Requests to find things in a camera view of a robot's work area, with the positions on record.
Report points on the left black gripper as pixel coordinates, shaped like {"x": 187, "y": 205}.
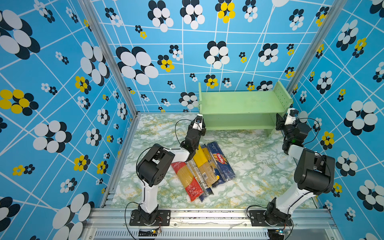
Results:
{"x": 201, "y": 132}

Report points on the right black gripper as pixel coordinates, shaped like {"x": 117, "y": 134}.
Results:
{"x": 280, "y": 123}

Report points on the yellow top spaghetti bag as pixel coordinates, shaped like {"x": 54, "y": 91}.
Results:
{"x": 205, "y": 168}

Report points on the clear white-label spaghetti bag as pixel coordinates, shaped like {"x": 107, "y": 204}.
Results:
{"x": 200, "y": 179}

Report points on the red spaghetti bag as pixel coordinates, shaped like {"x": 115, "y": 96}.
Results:
{"x": 188, "y": 180}

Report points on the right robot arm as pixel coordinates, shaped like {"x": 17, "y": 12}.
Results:
{"x": 314, "y": 174}

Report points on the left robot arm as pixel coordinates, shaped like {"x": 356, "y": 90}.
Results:
{"x": 153, "y": 167}

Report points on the light green wooden shelf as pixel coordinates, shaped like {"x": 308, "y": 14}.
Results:
{"x": 244, "y": 110}

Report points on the blue clear spaghetti bag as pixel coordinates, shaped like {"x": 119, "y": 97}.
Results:
{"x": 211, "y": 161}

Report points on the blue Barilla spaghetti box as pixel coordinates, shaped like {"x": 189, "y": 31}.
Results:
{"x": 221, "y": 161}

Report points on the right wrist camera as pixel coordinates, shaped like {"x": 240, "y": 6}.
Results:
{"x": 291, "y": 116}

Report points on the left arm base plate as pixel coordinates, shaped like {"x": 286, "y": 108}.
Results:
{"x": 157, "y": 218}

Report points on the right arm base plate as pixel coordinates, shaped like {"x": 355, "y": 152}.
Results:
{"x": 262, "y": 218}

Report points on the aluminium front rail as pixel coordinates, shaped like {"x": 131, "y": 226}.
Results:
{"x": 211, "y": 224}

